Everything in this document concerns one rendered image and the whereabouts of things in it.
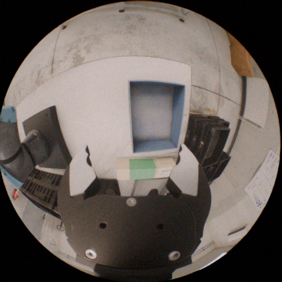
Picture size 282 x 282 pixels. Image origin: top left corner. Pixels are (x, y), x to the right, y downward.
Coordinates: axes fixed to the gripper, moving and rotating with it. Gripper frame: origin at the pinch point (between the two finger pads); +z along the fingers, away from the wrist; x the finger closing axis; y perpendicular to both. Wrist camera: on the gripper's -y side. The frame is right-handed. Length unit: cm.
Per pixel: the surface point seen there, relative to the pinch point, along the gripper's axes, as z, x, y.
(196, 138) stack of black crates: 50, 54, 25
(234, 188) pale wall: 24, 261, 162
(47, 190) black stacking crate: 0, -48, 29
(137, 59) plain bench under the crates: 17.5, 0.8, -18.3
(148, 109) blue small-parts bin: 17.4, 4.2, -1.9
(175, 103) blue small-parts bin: 16.4, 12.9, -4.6
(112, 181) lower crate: 14.3, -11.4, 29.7
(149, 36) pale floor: 89, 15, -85
